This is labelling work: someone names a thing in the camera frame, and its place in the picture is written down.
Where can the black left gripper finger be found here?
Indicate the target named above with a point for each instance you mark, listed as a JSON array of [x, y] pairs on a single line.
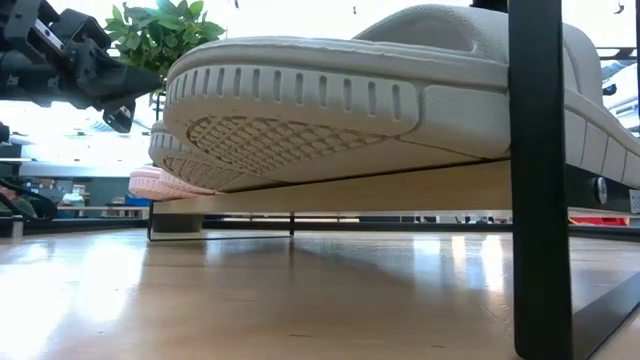
[[120, 77], [120, 117]]

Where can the beige foam slide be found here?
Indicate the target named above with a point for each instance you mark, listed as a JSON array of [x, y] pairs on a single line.
[[200, 172], [300, 55]]

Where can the green potted plant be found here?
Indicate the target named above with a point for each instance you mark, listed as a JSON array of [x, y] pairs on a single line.
[[150, 35]]

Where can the blue box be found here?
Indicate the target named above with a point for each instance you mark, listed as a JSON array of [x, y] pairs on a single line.
[[136, 201]]

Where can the background desk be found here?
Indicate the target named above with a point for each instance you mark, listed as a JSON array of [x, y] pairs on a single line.
[[100, 211]]

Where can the person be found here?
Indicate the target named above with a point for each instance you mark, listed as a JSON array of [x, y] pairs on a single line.
[[20, 206]]

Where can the red background object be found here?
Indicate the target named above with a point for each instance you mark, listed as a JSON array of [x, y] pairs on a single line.
[[600, 221]]

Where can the small grey metal post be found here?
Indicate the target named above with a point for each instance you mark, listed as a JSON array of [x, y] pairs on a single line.
[[17, 227]]

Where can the wooden shelf black frame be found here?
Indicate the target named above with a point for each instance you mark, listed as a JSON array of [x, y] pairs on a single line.
[[540, 200]]

